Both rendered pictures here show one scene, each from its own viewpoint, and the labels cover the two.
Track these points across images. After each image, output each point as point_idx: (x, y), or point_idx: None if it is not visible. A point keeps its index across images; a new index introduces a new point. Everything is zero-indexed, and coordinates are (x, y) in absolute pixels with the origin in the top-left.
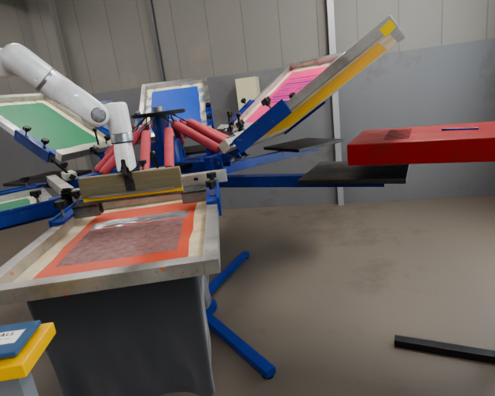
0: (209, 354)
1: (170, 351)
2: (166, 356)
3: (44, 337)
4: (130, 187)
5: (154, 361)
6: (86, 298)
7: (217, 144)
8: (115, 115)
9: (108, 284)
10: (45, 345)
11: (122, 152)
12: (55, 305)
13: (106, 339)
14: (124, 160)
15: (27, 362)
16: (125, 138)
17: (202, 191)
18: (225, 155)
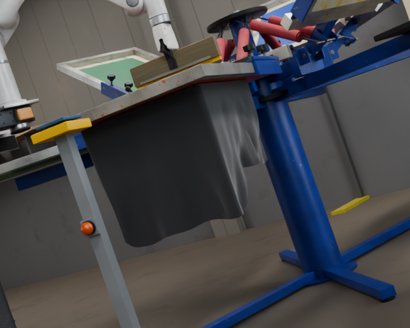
0: (243, 192)
1: (197, 176)
2: (194, 181)
3: (82, 120)
4: (172, 65)
5: (184, 186)
6: (123, 131)
7: (296, 30)
8: (149, 0)
9: (129, 101)
10: (82, 125)
11: (159, 32)
12: (103, 140)
13: (144, 168)
14: (162, 40)
15: (69, 122)
16: (161, 19)
17: (245, 60)
18: (310, 42)
